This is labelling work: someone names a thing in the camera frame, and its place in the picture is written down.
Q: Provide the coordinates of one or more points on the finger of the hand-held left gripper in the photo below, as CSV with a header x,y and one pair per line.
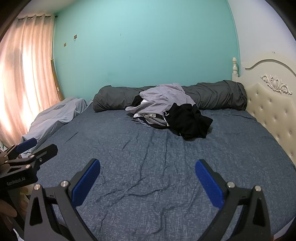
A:
x,y
26,143
45,151

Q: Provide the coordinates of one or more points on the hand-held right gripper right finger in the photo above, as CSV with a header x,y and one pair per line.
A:
x,y
208,183

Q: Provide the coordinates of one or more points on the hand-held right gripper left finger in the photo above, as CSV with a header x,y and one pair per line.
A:
x,y
86,183

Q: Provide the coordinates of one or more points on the black sweater with white collar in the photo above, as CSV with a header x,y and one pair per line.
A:
x,y
187,122

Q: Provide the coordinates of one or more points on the person's left hand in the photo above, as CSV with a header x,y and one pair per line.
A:
x,y
7,208

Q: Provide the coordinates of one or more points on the light grey crumpled cloth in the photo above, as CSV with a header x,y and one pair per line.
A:
x,y
53,115

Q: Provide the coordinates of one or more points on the bed with blue sheet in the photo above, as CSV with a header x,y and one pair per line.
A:
x,y
148,162

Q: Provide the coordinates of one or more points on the pink curtain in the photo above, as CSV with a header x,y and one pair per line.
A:
x,y
23,69

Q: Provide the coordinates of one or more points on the grey garment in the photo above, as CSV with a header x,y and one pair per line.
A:
x,y
152,120

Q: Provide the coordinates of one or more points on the dark grey rolled duvet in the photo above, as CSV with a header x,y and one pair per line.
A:
x,y
111,99

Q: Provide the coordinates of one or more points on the cream tufted headboard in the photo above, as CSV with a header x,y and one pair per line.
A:
x,y
266,111

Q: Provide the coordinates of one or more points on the black garment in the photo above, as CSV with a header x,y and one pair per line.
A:
x,y
138,101

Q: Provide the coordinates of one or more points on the lavender grey shirt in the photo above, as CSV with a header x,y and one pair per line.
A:
x,y
161,97

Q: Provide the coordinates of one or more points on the white garment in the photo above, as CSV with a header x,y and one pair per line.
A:
x,y
144,102

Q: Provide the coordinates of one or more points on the curtain rod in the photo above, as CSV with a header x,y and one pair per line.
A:
x,y
49,16

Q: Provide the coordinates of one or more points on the wooden frame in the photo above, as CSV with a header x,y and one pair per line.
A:
x,y
56,81

